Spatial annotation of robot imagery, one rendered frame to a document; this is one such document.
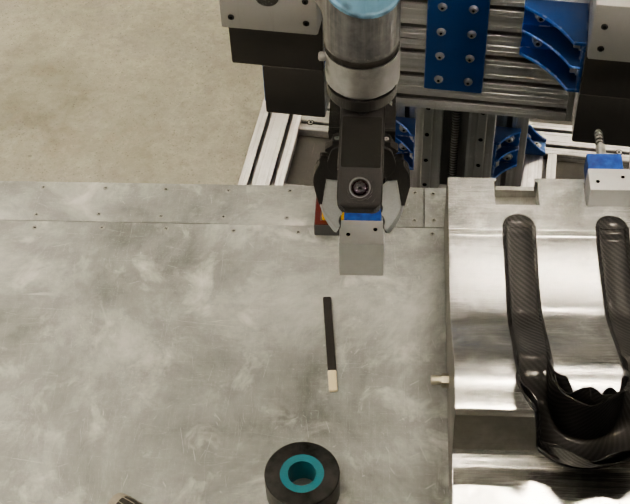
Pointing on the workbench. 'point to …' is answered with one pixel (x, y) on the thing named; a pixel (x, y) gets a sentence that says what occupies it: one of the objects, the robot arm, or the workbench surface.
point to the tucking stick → (330, 345)
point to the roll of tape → (315, 491)
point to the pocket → (506, 195)
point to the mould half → (477, 333)
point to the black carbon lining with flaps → (621, 253)
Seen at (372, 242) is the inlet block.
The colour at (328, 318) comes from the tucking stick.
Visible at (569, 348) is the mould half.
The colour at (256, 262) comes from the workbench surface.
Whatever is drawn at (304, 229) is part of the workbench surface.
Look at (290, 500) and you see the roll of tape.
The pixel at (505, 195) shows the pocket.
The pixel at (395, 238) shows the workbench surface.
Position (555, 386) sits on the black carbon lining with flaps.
